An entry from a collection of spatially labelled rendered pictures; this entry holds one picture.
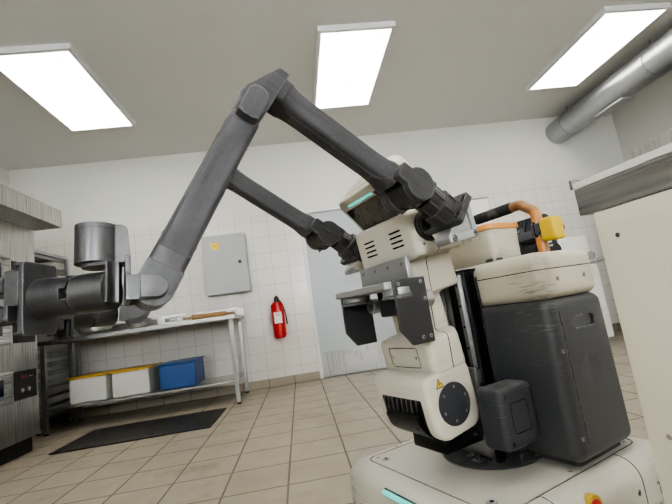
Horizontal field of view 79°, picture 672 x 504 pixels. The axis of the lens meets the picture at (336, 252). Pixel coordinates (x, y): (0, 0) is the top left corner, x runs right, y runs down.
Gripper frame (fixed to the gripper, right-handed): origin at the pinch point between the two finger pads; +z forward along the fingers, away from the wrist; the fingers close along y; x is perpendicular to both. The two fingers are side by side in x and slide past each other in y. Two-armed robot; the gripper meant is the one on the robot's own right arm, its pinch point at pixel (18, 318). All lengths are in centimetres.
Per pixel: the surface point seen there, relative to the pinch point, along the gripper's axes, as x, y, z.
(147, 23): 132, -221, -127
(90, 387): 331, 43, -186
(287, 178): 196, -179, -363
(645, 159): -112, -10, -37
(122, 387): 307, 47, -204
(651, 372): -106, 22, -42
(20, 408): 290, 45, -112
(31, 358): 299, 8, -122
